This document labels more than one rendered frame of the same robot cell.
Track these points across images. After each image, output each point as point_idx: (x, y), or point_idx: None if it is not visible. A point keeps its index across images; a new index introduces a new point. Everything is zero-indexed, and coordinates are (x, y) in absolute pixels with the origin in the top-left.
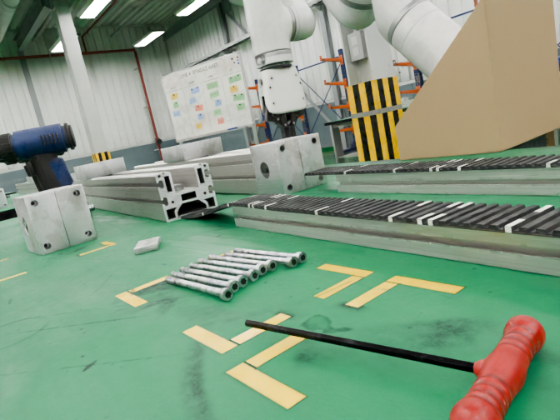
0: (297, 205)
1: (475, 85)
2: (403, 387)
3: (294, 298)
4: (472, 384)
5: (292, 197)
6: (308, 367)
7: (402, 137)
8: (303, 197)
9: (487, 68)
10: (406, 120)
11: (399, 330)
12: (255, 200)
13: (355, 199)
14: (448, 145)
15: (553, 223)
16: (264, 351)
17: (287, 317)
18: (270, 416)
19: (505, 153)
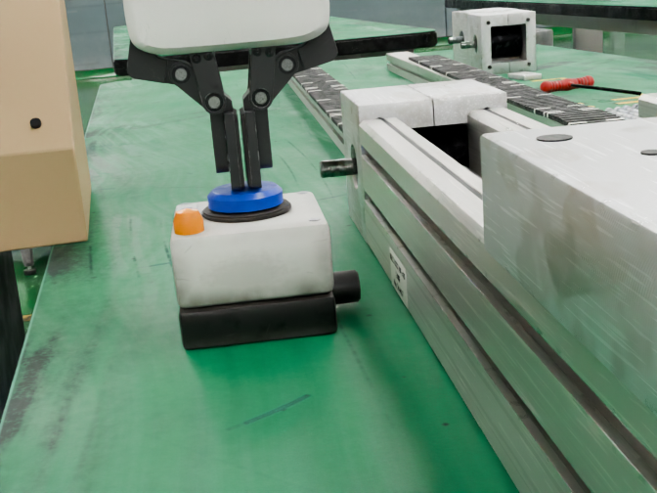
0: (554, 100)
1: (71, 61)
2: (592, 92)
3: (607, 107)
4: (580, 80)
5: (544, 108)
6: (619, 95)
7: (79, 176)
8: (535, 106)
9: (68, 33)
10: (73, 129)
11: (574, 98)
12: (586, 112)
13: (508, 96)
14: (86, 184)
15: (488, 75)
16: (635, 98)
17: (616, 103)
18: (640, 91)
19: (113, 181)
